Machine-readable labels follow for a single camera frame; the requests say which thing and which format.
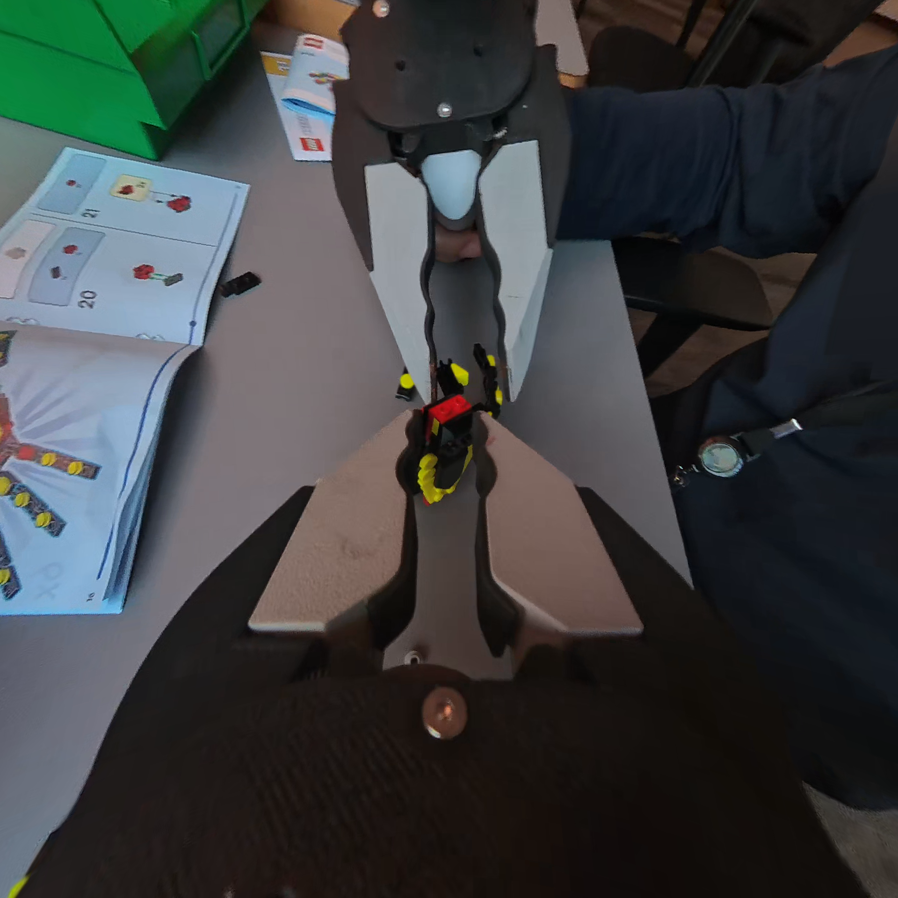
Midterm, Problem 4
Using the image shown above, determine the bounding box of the black yellow lego spider model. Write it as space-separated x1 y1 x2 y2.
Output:
395 342 506 507

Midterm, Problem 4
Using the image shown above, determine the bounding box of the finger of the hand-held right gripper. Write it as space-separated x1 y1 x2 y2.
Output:
363 156 442 402
476 139 557 404

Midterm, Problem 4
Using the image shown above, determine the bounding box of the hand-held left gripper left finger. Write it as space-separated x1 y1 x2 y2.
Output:
247 409 422 653

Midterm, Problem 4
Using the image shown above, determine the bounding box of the person's torso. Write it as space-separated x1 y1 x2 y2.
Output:
649 45 898 815

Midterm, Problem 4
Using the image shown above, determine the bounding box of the green plastic bin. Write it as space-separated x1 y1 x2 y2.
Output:
0 0 271 161

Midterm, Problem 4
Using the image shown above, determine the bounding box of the folded lego leaflet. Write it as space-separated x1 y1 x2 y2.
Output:
261 34 352 162

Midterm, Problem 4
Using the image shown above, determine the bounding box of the open lego instruction booklet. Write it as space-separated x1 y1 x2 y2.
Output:
0 146 251 617

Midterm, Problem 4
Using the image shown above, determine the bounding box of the black lanyard strap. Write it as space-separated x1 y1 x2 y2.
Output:
740 382 898 457

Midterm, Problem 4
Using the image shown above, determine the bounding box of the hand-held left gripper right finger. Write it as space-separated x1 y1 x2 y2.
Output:
471 413 645 657

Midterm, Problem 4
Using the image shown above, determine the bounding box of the black office chair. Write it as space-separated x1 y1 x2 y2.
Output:
614 235 776 380
588 0 892 88

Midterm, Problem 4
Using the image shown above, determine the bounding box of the person's right forearm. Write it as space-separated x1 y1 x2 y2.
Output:
556 77 745 248

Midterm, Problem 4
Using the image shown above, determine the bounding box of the badge reel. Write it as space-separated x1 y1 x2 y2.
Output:
670 419 804 488

